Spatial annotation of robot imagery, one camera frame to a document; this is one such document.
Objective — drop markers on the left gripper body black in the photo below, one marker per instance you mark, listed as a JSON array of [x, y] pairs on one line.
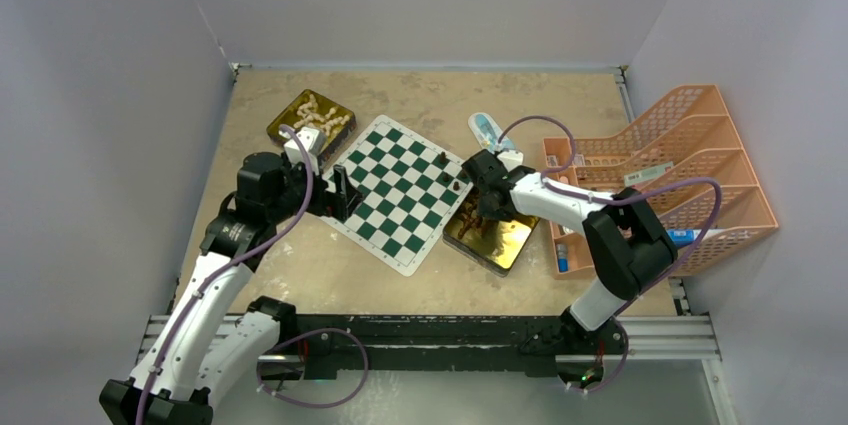
[[322, 202]]

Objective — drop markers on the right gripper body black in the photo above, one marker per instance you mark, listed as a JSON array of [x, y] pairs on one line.
[[487, 210]]

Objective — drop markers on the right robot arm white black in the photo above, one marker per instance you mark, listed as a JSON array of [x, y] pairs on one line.
[[628, 244]]

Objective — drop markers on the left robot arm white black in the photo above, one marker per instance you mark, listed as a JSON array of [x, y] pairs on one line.
[[185, 375]]

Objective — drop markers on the brown chess pieces pile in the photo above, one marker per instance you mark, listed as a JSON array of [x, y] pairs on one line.
[[467, 223]]

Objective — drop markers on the green white chess mat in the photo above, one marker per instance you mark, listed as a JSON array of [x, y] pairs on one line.
[[405, 205]]

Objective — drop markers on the gold tin brown pieces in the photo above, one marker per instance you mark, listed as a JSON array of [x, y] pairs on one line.
[[500, 248]]

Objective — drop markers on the white chess pieces pile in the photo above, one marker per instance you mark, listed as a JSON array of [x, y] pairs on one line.
[[323, 114]]

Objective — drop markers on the gold tin white pieces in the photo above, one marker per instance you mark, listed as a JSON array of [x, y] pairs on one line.
[[287, 117]]

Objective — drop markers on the blue white packaged item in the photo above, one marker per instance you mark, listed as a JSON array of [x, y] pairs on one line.
[[488, 133]]

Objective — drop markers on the blue capped tube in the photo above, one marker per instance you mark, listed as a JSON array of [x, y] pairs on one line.
[[562, 258]]

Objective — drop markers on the white label card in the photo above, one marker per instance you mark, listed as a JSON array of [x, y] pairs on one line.
[[639, 178]]

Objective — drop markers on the blue box in organizer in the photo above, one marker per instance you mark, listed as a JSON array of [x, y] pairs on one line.
[[683, 237]]

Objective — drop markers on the peach plastic file organizer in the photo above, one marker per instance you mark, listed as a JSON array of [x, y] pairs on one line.
[[692, 127]]

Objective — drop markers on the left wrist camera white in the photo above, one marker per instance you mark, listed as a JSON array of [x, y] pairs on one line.
[[304, 145]]

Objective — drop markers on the black metal base frame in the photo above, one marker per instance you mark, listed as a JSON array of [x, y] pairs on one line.
[[536, 346]]

